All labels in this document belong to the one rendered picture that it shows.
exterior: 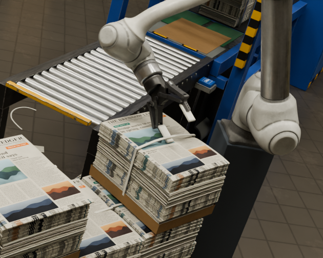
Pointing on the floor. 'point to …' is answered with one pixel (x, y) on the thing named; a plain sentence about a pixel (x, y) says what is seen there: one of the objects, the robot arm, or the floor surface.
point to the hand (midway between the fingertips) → (179, 129)
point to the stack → (128, 230)
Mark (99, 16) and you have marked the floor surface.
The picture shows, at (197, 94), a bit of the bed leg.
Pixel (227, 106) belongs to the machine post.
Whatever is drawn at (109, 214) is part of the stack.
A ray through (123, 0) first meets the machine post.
